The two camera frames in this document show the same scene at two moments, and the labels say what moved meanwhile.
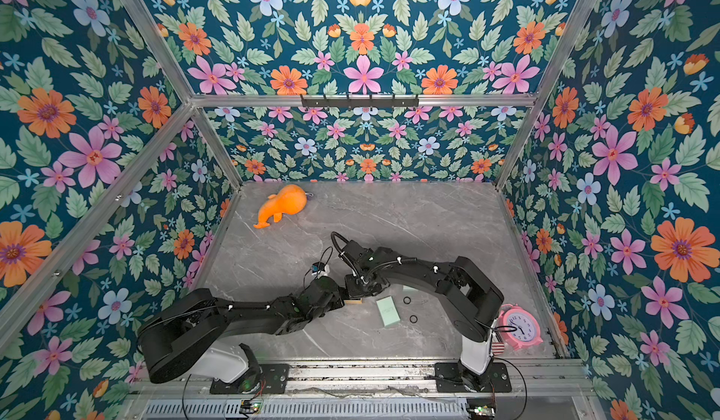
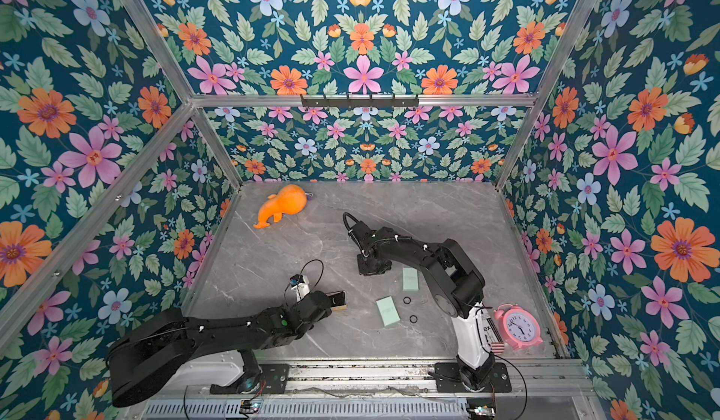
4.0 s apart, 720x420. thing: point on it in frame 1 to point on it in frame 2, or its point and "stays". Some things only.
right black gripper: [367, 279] to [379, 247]
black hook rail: [360, 102] stays
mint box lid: [388, 310] stays
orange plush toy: [290, 200] stays
